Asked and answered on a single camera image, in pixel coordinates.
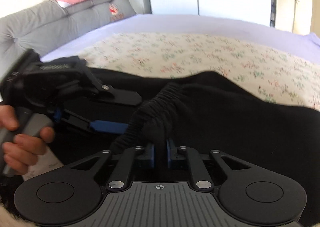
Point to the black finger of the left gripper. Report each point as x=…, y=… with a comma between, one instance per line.
x=83, y=123

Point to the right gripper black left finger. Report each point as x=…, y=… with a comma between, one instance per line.
x=134, y=162

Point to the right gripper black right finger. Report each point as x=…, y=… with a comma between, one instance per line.
x=181, y=156

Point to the black pants with elastic waist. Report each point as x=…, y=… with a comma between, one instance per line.
x=263, y=159

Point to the person's left hand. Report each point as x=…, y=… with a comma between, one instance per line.
x=25, y=150

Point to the grey padded headboard cushion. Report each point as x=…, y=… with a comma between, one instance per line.
x=48, y=26

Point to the floral embroidered cream bed cover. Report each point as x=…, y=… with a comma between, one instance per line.
x=270, y=74

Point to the lavender bed sheet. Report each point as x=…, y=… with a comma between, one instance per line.
x=306, y=46

